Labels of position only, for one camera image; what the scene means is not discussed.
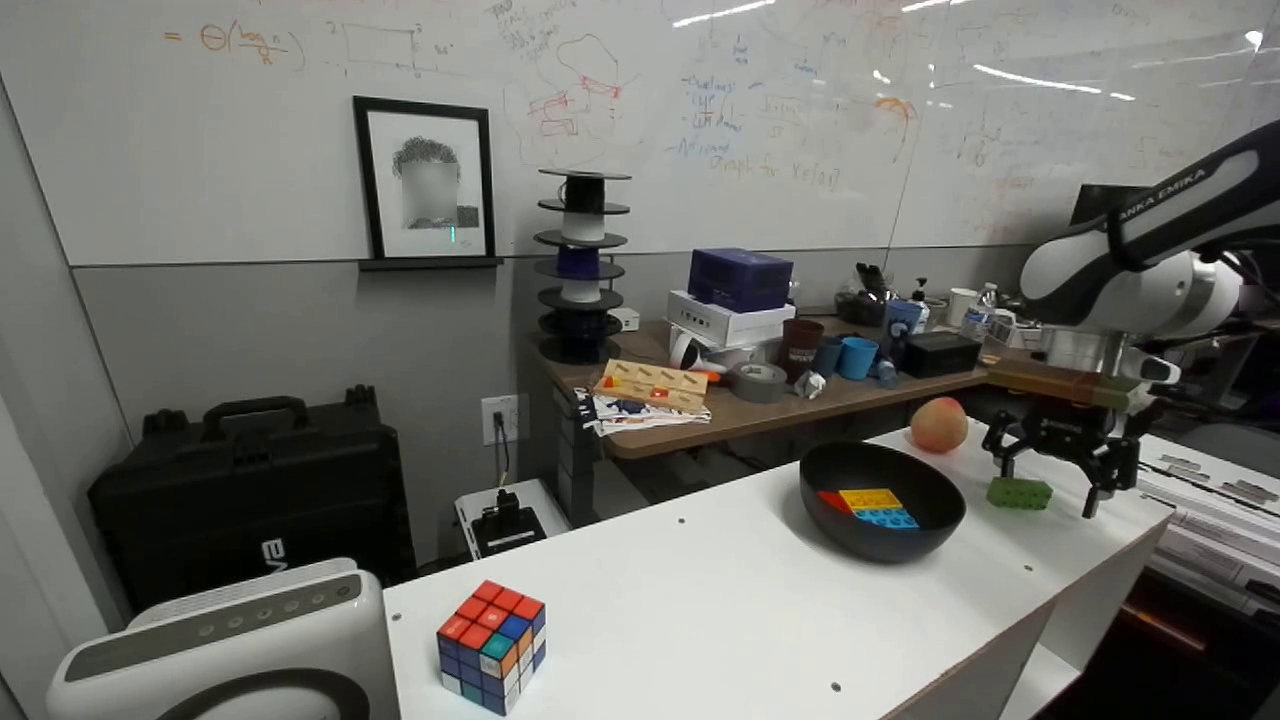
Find white air purifier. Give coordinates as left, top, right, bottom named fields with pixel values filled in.
left=43, top=560, right=397, bottom=720

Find magazine papers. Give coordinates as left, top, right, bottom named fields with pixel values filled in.
left=584, top=391, right=711, bottom=435

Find grey duct tape roll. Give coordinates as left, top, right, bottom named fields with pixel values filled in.
left=726, top=359, right=787, bottom=403

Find wooden desk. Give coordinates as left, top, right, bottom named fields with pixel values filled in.
left=536, top=314, right=1135, bottom=466

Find black bowl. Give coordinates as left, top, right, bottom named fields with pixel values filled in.
left=799, top=443, right=969, bottom=562

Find framed portrait picture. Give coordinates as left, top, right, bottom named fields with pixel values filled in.
left=352, top=95, right=495, bottom=266

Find wooden puzzle board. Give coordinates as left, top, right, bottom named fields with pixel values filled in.
left=595, top=359, right=707, bottom=412

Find black hard case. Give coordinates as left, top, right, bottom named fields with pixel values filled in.
left=86, top=385, right=415, bottom=610

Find blue cup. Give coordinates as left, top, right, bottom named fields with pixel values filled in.
left=840, top=336, right=880, bottom=378

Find dark maroon cup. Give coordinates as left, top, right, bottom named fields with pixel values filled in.
left=784, top=320, right=824, bottom=350

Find white box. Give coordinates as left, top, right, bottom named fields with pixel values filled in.
left=667, top=286, right=797, bottom=350

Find peach toy fruit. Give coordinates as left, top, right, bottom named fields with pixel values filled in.
left=909, top=395, right=969, bottom=455

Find yellow lego block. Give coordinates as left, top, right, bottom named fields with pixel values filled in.
left=840, top=489, right=904, bottom=514

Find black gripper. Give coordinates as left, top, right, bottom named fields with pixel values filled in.
left=980, top=350, right=1181, bottom=514

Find green lego block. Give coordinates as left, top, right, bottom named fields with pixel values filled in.
left=987, top=477, right=1052, bottom=511

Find stack of filament spools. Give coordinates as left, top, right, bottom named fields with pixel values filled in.
left=539, top=166, right=623, bottom=363

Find rubiks cube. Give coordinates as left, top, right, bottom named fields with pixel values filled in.
left=436, top=579, right=547, bottom=715

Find wall power outlet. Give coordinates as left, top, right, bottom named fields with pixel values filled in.
left=481, top=395, right=521, bottom=443

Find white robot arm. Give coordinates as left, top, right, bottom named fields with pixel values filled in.
left=985, top=119, right=1280, bottom=511

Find purple box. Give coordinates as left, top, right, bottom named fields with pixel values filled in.
left=686, top=249, right=791, bottom=312

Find red lego block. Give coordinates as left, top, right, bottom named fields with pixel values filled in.
left=816, top=489, right=851, bottom=514

